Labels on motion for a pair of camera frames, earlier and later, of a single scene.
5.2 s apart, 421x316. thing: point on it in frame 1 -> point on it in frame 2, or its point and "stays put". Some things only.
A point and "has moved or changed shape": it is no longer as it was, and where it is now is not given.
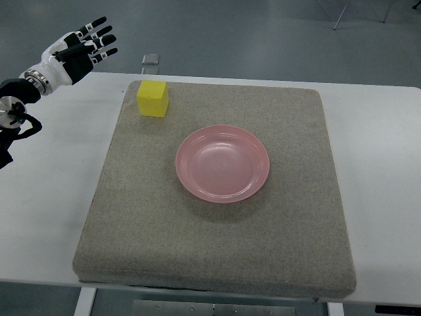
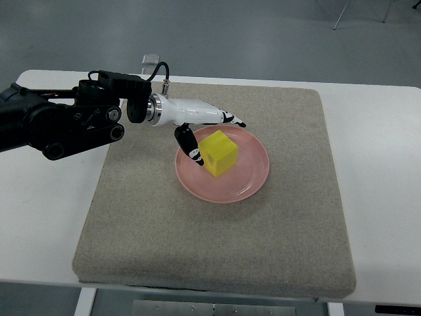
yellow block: x=153 y=98 has moved or changed shape
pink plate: x=222 y=164 stays put
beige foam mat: x=288 y=238 stays put
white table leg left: x=85 y=301 stays put
